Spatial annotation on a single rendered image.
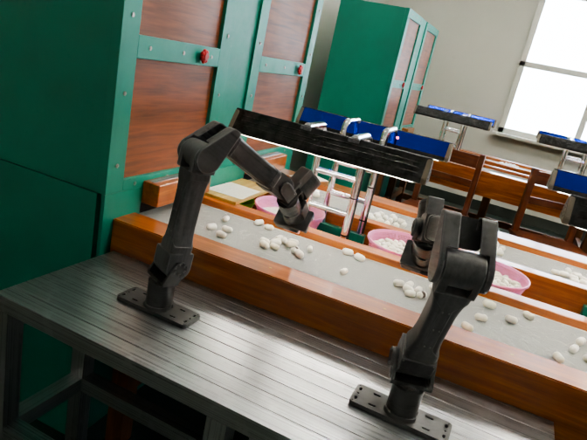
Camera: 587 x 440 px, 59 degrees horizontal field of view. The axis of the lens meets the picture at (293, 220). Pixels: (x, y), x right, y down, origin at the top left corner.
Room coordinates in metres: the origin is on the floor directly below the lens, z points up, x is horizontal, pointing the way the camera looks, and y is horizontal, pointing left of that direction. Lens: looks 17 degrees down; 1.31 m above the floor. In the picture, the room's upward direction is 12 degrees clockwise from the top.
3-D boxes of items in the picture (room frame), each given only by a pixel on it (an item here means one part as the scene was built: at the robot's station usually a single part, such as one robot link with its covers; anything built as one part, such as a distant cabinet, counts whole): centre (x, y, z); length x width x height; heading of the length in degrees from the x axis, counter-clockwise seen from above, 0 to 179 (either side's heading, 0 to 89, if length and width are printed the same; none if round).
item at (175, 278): (1.12, 0.27, 0.77); 0.09 x 0.06 x 0.06; 43
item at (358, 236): (2.00, -0.21, 0.90); 0.20 x 0.19 x 0.45; 71
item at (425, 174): (1.55, -0.05, 1.08); 0.62 x 0.08 x 0.07; 71
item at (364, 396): (0.90, -0.29, 0.71); 0.20 x 0.07 x 0.08; 69
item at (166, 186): (1.63, 0.39, 0.83); 0.30 x 0.06 x 0.07; 161
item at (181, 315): (1.11, 0.27, 0.71); 0.20 x 0.07 x 0.08; 69
